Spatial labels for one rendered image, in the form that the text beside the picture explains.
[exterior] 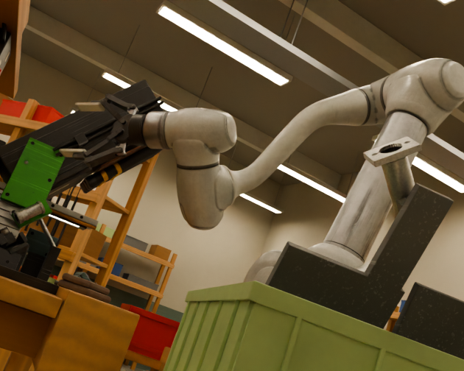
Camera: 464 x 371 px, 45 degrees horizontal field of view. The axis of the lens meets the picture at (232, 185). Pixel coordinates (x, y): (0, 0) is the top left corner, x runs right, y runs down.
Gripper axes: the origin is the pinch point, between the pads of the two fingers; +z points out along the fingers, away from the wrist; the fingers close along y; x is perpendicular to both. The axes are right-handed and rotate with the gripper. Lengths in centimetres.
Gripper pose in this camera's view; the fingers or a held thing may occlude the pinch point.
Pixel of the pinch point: (74, 129)
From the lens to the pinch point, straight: 145.6
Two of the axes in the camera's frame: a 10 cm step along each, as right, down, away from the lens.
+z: -9.6, -0.4, 2.8
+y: 1.6, -8.8, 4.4
